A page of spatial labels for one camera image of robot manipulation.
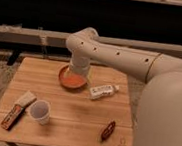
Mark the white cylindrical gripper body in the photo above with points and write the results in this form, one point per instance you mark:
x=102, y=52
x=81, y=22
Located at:
x=79, y=65

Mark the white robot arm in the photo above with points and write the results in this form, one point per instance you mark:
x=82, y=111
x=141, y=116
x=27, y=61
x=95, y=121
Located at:
x=158, y=120

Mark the orange ceramic bowl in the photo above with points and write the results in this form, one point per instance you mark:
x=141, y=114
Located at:
x=71, y=80

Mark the white plastic bottle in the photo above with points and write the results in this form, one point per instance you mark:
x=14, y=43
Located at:
x=104, y=90

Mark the wooden table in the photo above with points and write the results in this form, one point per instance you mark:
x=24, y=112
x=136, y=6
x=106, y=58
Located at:
x=74, y=119

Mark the white plastic cup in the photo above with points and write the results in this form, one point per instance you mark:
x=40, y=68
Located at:
x=40, y=111

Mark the brown and white snack package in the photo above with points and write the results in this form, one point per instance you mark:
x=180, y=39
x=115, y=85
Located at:
x=18, y=109

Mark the grey horizontal rail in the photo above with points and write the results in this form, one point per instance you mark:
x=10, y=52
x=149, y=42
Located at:
x=52, y=38

